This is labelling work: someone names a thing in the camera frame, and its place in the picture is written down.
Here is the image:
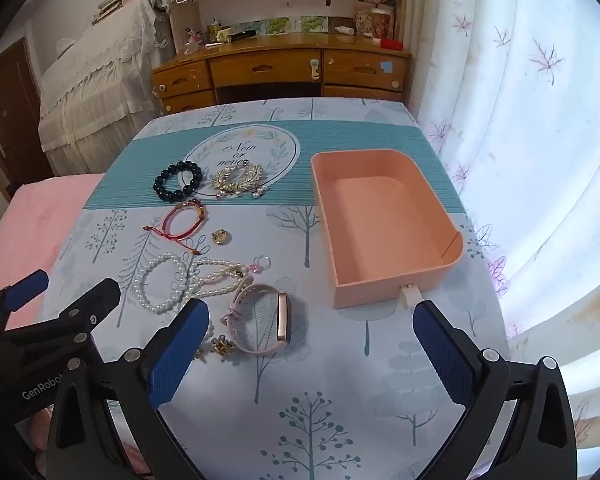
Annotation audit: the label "tree print tablecloth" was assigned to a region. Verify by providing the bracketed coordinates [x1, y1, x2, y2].
[45, 97, 511, 480]

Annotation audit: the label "gold leaf bracelet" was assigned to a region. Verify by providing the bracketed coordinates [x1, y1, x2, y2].
[211, 160, 271, 200]

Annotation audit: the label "wooden desk with drawers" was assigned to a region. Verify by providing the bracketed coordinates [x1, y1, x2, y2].
[151, 0, 413, 113]

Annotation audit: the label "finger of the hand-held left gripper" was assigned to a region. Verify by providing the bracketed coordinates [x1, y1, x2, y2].
[0, 277, 122, 377]
[0, 269, 50, 332]

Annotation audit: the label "gold chain necklace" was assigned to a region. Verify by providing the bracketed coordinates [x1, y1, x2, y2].
[189, 256, 254, 302]

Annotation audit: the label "orange cardboard jewelry box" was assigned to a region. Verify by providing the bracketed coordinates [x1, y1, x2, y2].
[310, 148, 465, 310]

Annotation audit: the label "white leaf print curtain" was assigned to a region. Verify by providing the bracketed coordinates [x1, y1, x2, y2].
[405, 0, 600, 480]

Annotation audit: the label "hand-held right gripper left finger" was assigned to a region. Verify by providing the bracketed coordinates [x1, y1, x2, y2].
[46, 298, 211, 480]

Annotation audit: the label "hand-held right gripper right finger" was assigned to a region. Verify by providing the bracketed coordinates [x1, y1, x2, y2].
[412, 300, 578, 480]

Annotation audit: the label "stack of books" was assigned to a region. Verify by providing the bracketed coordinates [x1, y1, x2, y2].
[92, 0, 151, 24]

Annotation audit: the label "pink blanket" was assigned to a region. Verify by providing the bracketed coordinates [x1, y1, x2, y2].
[0, 174, 106, 331]

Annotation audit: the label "pink smartwatch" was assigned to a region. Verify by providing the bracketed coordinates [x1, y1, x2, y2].
[221, 282, 303, 356]

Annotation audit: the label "brown wooden door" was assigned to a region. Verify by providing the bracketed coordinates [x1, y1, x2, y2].
[0, 37, 56, 201]

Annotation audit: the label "white lace cover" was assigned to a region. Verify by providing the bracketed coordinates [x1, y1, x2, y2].
[37, 0, 178, 176]

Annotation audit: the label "gold earrings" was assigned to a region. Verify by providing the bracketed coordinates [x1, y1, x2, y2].
[195, 337, 236, 361]

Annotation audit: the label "red string bracelet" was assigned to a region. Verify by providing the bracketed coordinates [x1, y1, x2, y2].
[142, 199, 212, 256]

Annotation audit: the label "white pearl bracelet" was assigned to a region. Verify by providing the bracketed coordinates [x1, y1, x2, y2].
[132, 252, 193, 315]

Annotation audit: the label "black bead bracelet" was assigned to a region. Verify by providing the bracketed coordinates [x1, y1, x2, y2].
[153, 160, 203, 204]

